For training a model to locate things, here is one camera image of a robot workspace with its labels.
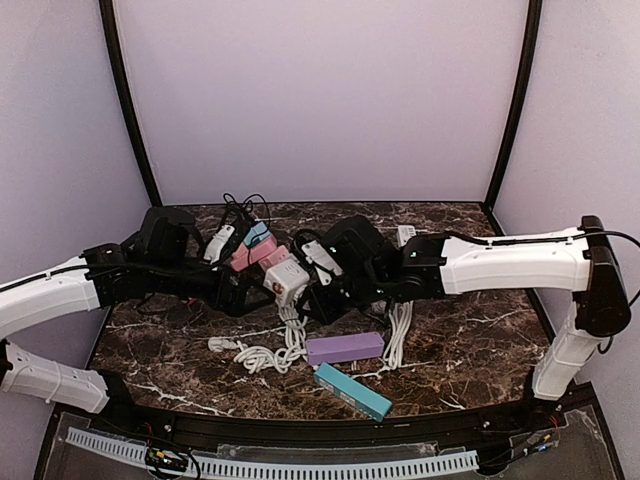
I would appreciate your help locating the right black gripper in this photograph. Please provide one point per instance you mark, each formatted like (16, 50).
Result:
(320, 298)

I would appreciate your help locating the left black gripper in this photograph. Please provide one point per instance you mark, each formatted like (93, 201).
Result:
(232, 292)

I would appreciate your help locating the white cube socket adapter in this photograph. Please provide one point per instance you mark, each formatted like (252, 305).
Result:
(284, 280)

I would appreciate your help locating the pink cube socket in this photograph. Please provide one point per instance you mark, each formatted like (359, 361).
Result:
(280, 254)

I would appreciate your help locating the white three-pin plug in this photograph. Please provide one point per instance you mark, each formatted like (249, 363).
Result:
(220, 344)

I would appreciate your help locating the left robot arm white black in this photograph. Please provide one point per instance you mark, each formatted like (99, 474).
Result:
(99, 278)

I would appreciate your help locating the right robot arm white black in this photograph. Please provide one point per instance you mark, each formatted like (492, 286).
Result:
(364, 267)

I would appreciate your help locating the pink power strip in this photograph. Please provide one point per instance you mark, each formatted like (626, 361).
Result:
(245, 256)

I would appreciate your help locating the purple power strip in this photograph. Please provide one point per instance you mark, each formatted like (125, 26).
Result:
(345, 348)

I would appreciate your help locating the small teal adapter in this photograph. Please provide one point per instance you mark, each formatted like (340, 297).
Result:
(257, 233)

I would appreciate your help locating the teal power strip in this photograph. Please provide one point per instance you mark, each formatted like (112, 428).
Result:
(355, 394)

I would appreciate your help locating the white power strip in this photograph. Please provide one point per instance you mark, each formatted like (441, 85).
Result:
(404, 233)

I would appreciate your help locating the small circuit board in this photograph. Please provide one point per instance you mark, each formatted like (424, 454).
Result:
(165, 459)

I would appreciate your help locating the white slotted cable duct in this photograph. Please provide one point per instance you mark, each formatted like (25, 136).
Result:
(415, 461)

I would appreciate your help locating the left black frame post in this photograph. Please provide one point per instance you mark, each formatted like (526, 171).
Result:
(123, 90)

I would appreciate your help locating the black frame post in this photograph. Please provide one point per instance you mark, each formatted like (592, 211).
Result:
(123, 90)
(523, 74)

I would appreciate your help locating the right black frame post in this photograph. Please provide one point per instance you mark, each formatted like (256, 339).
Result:
(523, 74)

